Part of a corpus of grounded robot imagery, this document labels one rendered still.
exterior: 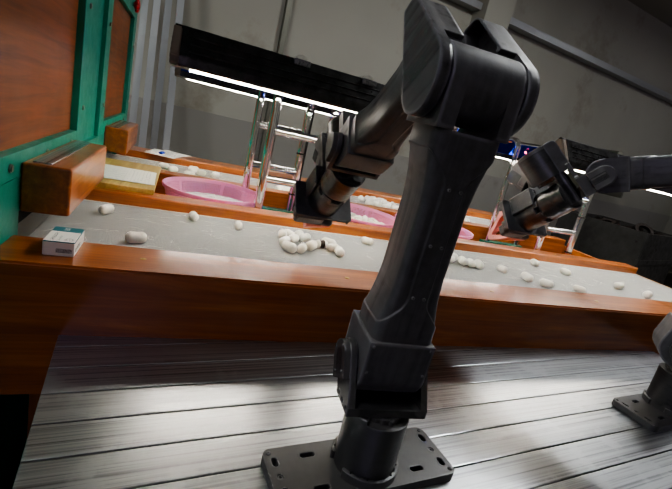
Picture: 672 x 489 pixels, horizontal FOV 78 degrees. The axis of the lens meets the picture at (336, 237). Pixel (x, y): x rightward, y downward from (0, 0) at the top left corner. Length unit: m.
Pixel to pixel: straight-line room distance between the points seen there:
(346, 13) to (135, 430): 3.58
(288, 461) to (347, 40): 3.55
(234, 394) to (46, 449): 0.19
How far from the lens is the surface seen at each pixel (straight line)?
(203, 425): 0.50
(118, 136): 1.37
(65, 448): 0.49
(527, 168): 0.84
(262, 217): 1.02
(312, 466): 0.47
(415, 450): 0.53
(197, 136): 3.45
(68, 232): 0.66
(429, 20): 0.38
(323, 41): 3.71
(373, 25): 3.93
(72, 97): 1.02
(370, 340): 0.39
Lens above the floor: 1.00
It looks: 14 degrees down
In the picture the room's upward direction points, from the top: 13 degrees clockwise
